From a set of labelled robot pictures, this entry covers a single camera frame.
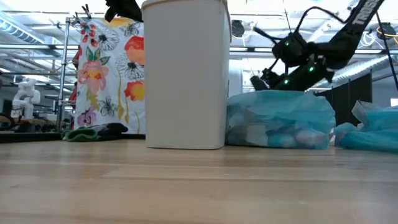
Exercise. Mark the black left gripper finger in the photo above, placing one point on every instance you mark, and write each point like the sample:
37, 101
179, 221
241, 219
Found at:
127, 9

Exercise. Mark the light blue plastic trash bag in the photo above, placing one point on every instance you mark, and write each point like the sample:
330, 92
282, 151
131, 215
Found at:
280, 115
373, 137

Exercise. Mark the white plastic trash bin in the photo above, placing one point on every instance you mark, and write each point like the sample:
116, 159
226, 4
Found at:
186, 77

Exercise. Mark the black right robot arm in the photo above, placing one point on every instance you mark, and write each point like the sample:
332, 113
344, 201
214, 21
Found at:
351, 37

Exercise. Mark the black cloth clip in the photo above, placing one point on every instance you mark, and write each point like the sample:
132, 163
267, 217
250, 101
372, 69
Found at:
87, 12

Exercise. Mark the floral printed cloth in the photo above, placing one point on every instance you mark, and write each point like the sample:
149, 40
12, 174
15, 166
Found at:
105, 93

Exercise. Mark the thin black pole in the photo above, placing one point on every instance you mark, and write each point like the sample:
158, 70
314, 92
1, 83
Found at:
388, 59

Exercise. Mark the bright monitor screen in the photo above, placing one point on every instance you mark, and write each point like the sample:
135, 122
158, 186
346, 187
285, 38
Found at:
394, 102

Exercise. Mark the round black lamp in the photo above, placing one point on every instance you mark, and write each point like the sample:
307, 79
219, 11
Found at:
385, 30

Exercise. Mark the white humanoid robot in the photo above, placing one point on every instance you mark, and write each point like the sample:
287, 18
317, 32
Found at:
26, 96

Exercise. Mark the green black cloth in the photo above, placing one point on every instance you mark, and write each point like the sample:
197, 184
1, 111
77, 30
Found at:
81, 135

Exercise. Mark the black partition wall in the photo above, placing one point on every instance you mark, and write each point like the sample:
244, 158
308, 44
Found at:
357, 93

